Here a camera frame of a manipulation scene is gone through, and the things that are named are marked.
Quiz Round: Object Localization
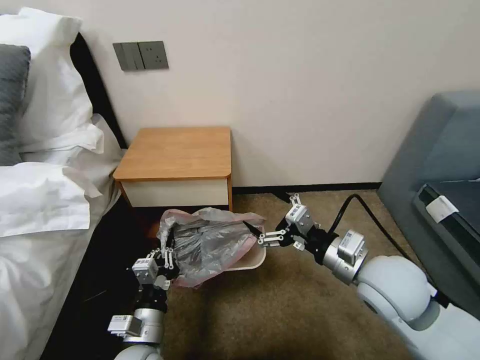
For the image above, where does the black baseboard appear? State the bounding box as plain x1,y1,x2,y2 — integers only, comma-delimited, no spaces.
232,181,384,195

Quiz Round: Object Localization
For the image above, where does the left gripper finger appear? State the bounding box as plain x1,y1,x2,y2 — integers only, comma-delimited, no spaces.
166,227,176,282
147,245,168,269

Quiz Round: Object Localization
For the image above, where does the black flat object white label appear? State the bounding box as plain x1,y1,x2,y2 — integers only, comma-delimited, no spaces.
412,179,480,260

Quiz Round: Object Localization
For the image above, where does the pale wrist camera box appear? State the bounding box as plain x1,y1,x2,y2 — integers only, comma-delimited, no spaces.
284,204,315,236
131,257,159,286

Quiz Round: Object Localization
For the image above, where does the grey wall switch plate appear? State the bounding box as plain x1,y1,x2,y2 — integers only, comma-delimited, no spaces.
112,41,146,72

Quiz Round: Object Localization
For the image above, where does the white trash can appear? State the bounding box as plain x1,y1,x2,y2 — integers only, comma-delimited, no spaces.
169,224,268,290

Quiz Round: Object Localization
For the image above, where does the large white pillow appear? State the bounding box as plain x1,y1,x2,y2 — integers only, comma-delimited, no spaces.
14,6,95,152

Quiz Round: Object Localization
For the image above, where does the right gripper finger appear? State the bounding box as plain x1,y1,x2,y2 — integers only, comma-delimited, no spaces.
242,220,290,249
274,190,305,214

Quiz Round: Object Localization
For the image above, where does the translucent grey garbage bag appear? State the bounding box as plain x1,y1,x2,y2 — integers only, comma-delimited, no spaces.
155,205,268,290

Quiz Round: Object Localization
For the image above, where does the flat white pillow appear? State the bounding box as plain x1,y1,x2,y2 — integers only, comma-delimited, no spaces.
17,113,123,177

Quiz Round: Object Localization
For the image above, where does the black bed headboard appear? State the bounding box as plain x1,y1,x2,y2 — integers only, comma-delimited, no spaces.
70,31,129,151

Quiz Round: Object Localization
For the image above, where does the grey knitted pillow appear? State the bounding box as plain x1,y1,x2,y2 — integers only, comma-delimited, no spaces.
0,43,32,167

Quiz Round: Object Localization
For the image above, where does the white duvet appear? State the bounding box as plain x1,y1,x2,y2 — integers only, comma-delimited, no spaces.
0,160,123,360

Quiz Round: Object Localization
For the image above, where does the black robot wrist cable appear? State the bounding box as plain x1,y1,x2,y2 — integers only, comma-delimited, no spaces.
331,193,413,260

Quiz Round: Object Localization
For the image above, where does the dark bed frame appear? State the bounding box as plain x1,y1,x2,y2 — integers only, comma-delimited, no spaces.
40,194,167,360

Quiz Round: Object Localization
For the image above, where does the wooden nightstand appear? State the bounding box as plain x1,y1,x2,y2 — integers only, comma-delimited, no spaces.
112,126,235,241

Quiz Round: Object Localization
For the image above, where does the white nightstand drawer front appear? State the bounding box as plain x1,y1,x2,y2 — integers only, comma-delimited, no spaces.
119,177,230,209

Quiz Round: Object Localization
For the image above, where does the grey wall power socket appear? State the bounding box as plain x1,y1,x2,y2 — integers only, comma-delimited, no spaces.
137,40,170,71

